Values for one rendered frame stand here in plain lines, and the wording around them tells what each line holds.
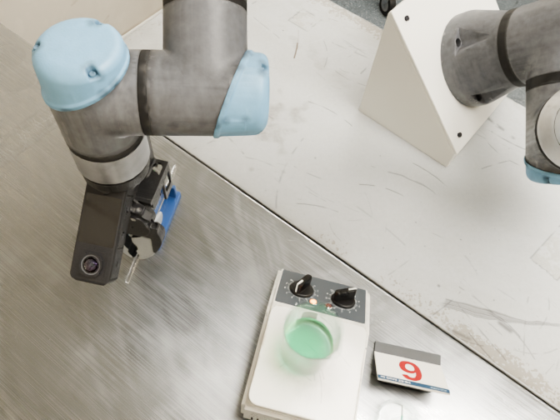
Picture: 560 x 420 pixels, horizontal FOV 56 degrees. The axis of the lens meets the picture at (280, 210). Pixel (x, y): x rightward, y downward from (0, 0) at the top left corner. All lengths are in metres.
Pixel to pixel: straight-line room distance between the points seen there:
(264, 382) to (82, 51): 0.39
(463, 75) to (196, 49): 0.51
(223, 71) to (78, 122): 0.13
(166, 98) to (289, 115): 0.49
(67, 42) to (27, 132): 0.49
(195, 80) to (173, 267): 0.37
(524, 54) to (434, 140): 0.19
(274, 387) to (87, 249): 0.25
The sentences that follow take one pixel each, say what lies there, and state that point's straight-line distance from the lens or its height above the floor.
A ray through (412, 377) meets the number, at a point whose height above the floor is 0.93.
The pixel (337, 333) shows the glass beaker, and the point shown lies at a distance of 0.58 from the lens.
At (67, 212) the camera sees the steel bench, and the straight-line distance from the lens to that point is 0.83.
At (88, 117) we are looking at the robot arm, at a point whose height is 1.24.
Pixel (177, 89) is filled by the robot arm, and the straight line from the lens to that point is 0.45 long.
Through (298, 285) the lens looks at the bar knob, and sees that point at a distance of 0.67.
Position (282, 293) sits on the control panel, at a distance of 0.68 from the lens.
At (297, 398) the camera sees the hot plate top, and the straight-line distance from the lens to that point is 0.61.
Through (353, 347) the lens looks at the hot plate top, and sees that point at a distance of 0.64.
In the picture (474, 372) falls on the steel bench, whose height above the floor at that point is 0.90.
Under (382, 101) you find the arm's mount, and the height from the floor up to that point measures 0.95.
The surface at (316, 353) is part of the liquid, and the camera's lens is 0.59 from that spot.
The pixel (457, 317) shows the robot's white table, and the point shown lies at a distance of 0.79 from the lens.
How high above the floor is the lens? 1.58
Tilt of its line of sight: 58 degrees down
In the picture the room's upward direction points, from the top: 9 degrees clockwise
